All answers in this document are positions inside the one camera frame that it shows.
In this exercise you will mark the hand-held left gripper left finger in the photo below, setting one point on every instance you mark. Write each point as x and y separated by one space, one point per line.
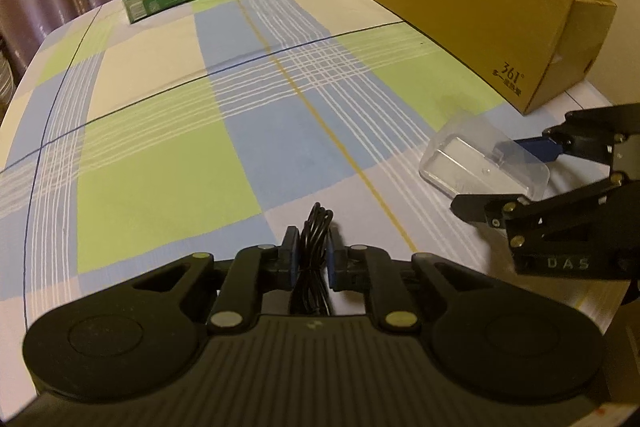
295 259

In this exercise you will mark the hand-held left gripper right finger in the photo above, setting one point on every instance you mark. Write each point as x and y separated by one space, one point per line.
332 262

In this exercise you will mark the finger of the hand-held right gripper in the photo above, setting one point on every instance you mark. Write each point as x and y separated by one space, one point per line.
530 149
480 207

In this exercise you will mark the clear plastic box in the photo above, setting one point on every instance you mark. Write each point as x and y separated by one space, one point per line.
465 157

